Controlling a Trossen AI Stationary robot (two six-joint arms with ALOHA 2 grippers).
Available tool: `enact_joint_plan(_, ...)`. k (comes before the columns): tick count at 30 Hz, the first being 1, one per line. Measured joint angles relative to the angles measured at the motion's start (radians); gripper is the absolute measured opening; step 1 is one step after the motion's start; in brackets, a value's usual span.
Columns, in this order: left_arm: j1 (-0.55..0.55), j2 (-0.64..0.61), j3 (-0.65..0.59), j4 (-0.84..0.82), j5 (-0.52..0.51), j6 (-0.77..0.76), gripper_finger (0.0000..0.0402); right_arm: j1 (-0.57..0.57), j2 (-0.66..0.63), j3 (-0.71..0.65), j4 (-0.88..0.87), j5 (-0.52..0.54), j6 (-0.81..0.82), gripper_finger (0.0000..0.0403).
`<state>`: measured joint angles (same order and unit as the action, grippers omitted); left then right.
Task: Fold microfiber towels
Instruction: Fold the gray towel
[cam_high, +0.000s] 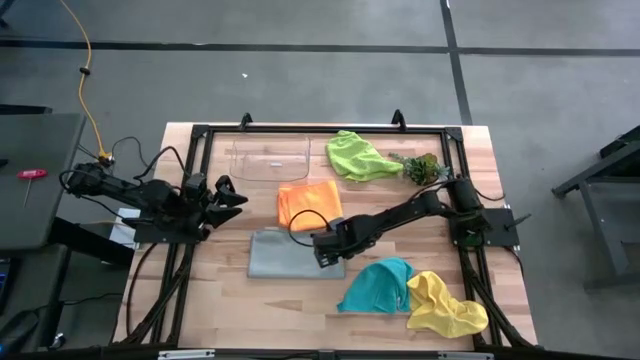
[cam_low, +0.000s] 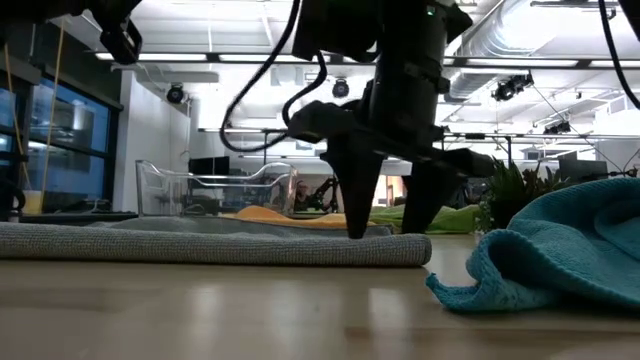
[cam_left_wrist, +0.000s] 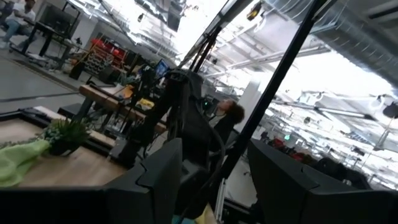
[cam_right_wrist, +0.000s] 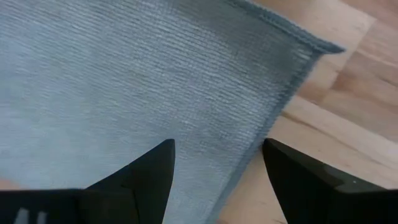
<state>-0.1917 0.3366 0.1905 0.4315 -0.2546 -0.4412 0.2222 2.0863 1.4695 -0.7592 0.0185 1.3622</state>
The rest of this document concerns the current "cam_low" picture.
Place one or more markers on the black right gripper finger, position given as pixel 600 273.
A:
pixel 430 200
pixel 357 200

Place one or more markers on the lime green microfiber towel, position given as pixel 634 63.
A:
pixel 450 217

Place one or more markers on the orange microfiber towel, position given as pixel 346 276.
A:
pixel 280 216

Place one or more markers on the teal microfiber towel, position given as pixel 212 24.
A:
pixel 565 250

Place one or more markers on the grey microfiber towel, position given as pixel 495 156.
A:
pixel 200 247

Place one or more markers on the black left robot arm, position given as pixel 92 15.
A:
pixel 30 7

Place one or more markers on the black background robot arm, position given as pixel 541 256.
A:
pixel 325 192

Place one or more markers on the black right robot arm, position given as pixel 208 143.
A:
pixel 330 25

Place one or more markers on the long ceiling light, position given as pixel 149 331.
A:
pixel 520 62
pixel 170 57

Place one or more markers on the potted green plant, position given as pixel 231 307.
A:
pixel 520 195

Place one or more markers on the dark-framed glass window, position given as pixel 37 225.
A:
pixel 70 130

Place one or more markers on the black ceiling spotlight cluster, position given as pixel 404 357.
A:
pixel 557 128
pixel 512 86

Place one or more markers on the black-framed background table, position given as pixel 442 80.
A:
pixel 265 145

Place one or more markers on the pair of dark monitors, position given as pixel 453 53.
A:
pixel 209 165

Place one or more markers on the clear plastic bin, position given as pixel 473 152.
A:
pixel 165 190

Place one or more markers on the dark computer monitor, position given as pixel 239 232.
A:
pixel 582 170

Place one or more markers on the yellow cup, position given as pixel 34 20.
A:
pixel 31 202

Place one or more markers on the black ceiling camera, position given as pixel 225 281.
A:
pixel 175 93
pixel 340 88

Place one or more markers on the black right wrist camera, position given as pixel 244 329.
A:
pixel 325 122

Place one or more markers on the black aluminium table frame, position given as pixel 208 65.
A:
pixel 75 217

